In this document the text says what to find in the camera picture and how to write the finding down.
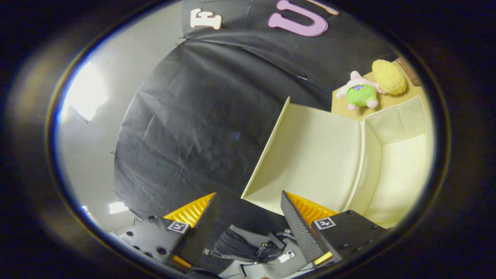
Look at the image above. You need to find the dark cloth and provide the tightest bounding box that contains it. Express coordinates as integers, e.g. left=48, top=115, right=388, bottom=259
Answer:
left=212, top=226, right=272, bottom=262

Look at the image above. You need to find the black bag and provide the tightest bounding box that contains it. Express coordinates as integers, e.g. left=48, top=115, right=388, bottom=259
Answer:
left=255, top=240, right=286, bottom=264

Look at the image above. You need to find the pink and green plush toy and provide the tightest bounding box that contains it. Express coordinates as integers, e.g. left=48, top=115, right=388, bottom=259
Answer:
left=336, top=71, right=387, bottom=112

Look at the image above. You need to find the ceiling light panel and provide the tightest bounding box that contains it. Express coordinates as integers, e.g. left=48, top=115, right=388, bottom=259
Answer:
left=108, top=201, right=129, bottom=215
left=63, top=61, right=110, bottom=121

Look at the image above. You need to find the beige fabric storage box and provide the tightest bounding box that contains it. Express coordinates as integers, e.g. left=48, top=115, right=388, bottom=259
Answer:
left=241, top=95, right=433, bottom=229

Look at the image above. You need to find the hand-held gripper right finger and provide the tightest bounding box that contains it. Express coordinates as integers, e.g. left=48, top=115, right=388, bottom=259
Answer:
left=280, top=190, right=388, bottom=269

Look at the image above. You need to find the yellow plush toy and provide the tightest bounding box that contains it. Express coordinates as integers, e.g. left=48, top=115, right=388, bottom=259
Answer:
left=371, top=59, right=408, bottom=96

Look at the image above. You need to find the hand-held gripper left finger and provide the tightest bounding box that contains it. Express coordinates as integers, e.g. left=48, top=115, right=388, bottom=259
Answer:
left=110, top=193, right=220, bottom=272

